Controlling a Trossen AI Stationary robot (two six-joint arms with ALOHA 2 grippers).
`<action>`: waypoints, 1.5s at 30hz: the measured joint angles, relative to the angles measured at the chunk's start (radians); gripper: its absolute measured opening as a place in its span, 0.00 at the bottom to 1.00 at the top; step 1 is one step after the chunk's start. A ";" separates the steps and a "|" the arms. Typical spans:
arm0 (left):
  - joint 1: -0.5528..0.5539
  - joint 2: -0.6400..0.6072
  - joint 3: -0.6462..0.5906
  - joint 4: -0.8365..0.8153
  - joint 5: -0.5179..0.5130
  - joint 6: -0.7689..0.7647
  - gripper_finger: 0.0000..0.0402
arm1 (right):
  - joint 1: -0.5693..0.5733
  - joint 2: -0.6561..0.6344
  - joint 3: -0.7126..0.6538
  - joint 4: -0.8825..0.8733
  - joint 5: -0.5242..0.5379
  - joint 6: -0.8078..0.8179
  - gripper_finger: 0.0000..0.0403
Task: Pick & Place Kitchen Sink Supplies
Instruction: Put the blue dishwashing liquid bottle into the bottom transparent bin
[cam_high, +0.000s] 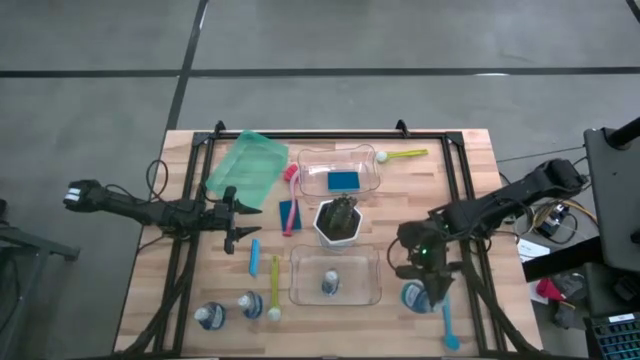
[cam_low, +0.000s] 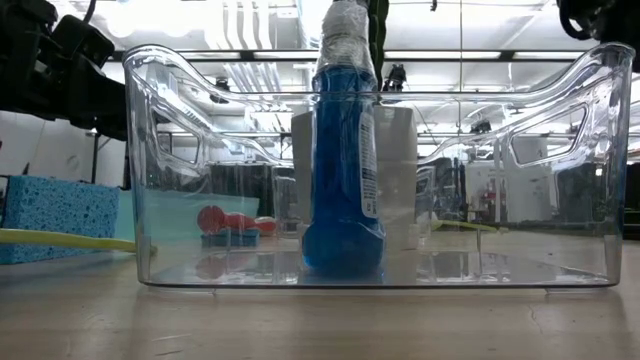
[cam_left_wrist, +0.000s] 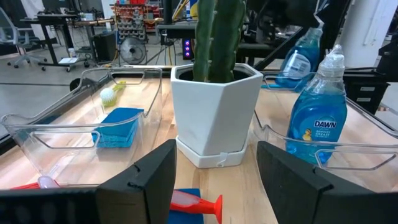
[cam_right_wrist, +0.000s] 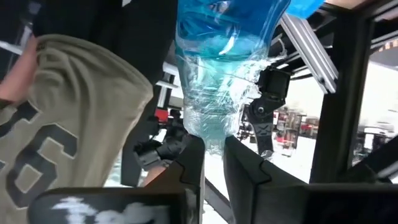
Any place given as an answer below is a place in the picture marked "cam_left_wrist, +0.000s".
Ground green cactus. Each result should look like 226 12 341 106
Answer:
192 0 248 84

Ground red dish brush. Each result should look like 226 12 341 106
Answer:
11 175 224 224

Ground white hexagonal plant pot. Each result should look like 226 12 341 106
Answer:
170 63 264 158

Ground parts shelf with red bins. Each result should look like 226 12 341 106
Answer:
111 0 163 35

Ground clear plastic bin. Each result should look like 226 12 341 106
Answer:
251 70 398 192
0 67 163 187

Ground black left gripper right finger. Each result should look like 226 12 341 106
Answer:
256 141 398 224

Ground black computer tower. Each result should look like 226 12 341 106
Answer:
93 30 118 63

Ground computer with purple lights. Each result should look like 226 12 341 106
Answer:
182 37 193 60

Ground grey office chair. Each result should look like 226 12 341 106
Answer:
0 7 47 69

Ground black equipment cart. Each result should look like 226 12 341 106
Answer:
344 40 398 116

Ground black work desk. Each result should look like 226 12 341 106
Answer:
20 14 94 73

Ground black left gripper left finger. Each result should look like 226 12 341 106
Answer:
0 138 178 224

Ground yellow dish brush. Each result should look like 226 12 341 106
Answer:
99 80 127 108

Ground round metal floor fan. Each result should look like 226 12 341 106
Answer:
119 36 147 65

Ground white pot saucer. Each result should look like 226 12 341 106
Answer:
175 135 251 169

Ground blue sponge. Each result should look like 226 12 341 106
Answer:
91 107 146 149
166 187 206 224

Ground blue dish soap bottle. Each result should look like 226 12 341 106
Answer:
275 15 324 93
285 44 348 166

